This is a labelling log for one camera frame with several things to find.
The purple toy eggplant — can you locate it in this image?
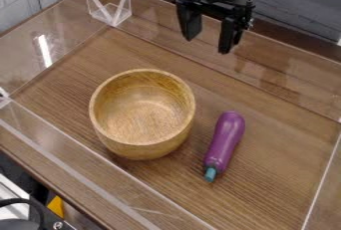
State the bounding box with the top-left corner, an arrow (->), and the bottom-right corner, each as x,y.
203,112 -> 245,182

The brown wooden bowl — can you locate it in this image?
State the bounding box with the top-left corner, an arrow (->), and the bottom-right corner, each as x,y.
88,69 -> 195,160

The black cable loop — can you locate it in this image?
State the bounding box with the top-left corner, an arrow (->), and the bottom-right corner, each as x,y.
0,197 -> 48,230

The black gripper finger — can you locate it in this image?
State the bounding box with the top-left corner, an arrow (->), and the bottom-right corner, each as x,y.
175,2 -> 202,41
218,17 -> 243,54

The clear acrylic tray enclosure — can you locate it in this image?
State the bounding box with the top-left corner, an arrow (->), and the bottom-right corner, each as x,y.
0,0 -> 341,230

